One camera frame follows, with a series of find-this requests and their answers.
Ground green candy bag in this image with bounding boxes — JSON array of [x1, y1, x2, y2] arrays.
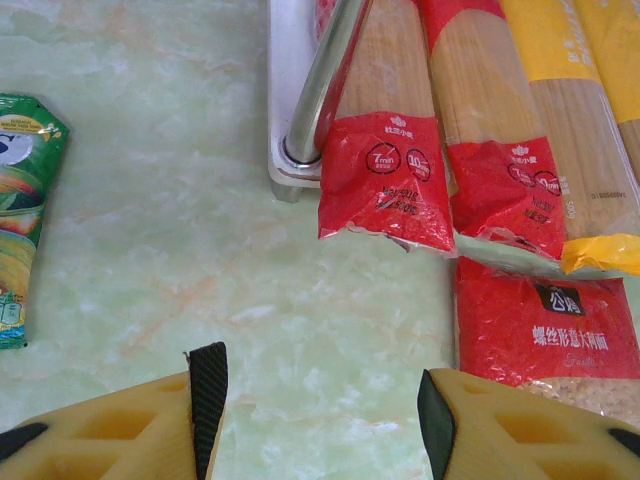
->
[[0, 92, 72, 351]]

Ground white two-tier shelf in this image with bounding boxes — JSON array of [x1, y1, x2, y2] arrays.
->
[[267, 0, 374, 204]]

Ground red fusilli pasta bag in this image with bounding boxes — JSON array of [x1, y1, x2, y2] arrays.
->
[[453, 255, 640, 436]]

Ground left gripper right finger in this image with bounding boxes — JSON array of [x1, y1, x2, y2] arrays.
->
[[418, 367, 640, 480]]

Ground yellow spaghetti bag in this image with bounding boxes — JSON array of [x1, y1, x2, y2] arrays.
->
[[499, 0, 640, 277], [572, 0, 640, 186]]

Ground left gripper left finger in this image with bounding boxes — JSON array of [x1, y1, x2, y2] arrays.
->
[[0, 342, 229, 480]]

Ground red spaghetti bag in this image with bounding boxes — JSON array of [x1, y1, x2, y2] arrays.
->
[[317, 0, 459, 259], [418, 0, 569, 261]]

